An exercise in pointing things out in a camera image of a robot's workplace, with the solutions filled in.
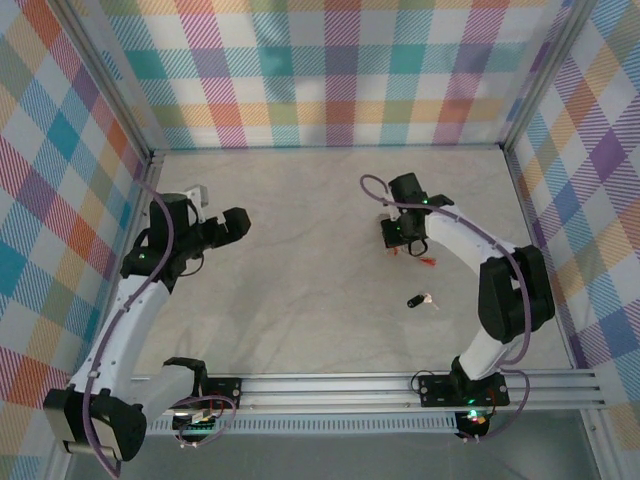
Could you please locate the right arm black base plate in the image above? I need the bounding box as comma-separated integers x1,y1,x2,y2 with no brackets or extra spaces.
418,373,511,408

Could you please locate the aluminium frame post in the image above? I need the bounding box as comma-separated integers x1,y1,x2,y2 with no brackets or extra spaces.
498,0,601,154
54,0,156,161

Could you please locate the aluminium mounting rail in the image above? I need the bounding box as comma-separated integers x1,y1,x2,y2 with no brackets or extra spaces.
130,372,605,415

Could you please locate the left aluminium side rail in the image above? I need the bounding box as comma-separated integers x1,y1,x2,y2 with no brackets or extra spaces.
47,152,167,480

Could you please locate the right aluminium frame post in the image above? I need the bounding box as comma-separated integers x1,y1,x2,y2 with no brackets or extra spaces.
498,0,601,154

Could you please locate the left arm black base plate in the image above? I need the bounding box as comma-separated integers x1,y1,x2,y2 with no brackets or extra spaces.
205,378,244,409

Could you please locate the black key fob with key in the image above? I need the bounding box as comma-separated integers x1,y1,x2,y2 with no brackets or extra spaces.
405,291,441,311

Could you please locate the left aluminium frame post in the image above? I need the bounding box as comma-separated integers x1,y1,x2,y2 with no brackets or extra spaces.
54,0,156,161

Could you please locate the slotted grey cable duct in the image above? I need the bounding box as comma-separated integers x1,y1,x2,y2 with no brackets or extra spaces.
142,417,460,437

